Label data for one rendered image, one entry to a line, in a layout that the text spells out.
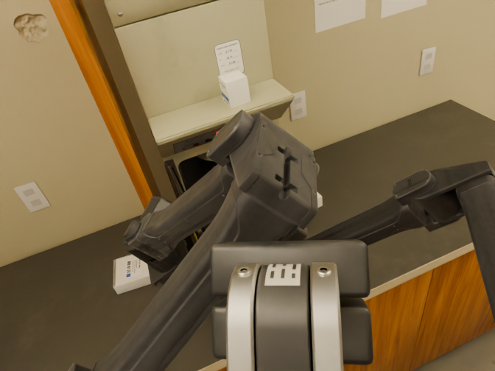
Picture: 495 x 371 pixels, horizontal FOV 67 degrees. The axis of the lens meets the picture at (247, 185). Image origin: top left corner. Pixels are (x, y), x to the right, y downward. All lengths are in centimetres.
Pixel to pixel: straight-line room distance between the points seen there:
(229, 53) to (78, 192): 85
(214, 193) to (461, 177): 39
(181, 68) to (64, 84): 54
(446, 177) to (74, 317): 111
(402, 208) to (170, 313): 45
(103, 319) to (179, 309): 91
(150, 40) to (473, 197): 66
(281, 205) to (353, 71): 134
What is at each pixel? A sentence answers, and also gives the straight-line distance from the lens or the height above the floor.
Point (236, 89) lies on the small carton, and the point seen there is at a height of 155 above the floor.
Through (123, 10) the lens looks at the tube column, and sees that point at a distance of 83.
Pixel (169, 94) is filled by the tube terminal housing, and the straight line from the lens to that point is 89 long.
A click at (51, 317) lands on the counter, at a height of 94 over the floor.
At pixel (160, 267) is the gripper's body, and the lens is 83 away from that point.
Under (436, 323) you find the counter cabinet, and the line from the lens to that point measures 173.
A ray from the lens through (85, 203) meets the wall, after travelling 154.
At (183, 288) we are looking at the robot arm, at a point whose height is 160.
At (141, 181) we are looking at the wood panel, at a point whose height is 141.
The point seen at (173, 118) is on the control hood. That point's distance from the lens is 87.
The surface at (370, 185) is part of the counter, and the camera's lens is 148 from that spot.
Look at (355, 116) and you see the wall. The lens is 176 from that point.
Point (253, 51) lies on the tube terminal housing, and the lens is 92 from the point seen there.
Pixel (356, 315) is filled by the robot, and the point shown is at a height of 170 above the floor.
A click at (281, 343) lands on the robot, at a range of 18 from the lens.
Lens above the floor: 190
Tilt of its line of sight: 39 degrees down
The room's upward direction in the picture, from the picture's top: 12 degrees counter-clockwise
